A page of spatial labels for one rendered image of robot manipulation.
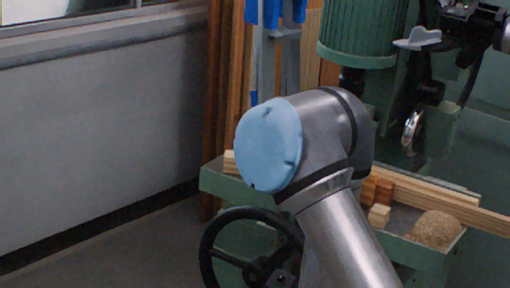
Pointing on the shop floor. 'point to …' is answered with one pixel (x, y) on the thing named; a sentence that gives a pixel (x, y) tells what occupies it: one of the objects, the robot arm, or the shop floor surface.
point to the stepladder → (290, 77)
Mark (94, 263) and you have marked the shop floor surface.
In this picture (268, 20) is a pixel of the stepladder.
